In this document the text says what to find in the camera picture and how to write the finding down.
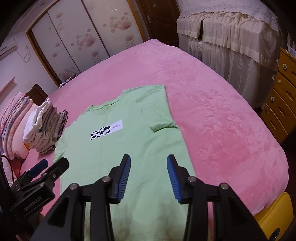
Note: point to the striped folded quilt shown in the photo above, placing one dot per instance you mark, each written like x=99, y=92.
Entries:
x=11, y=115

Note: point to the stack of folded clothes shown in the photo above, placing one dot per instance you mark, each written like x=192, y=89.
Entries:
x=44, y=129

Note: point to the dark brown door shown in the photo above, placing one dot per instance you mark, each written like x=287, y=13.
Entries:
x=161, y=20

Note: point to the white air conditioner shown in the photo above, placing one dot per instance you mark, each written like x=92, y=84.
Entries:
x=8, y=48

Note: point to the beige lace-covered furniture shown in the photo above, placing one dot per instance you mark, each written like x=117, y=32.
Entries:
x=231, y=46

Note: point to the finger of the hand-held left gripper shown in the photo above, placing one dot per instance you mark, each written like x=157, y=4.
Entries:
x=39, y=165
x=57, y=168

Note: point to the blue white packet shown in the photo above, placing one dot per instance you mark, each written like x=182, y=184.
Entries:
x=68, y=81

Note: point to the white small container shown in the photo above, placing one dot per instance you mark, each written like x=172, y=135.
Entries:
x=291, y=46

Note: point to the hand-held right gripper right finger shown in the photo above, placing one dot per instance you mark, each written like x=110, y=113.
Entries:
x=173, y=180

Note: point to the floral sliding door wardrobe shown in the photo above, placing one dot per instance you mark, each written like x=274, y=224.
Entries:
x=81, y=34

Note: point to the yellow wooden drawer chest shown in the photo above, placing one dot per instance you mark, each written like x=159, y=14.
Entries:
x=282, y=97

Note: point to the yellow plastic stool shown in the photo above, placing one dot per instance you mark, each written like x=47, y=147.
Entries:
x=277, y=217

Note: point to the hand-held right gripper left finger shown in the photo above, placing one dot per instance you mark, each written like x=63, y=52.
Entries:
x=123, y=180

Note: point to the pink pillow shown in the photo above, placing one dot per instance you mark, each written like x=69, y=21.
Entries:
x=22, y=148

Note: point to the pink fleece blanket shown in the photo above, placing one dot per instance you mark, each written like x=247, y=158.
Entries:
x=219, y=115

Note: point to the green t-shirt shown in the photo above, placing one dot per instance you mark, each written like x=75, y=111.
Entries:
x=138, y=139

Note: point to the dark wooden headboard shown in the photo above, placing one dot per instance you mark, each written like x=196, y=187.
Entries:
x=38, y=92

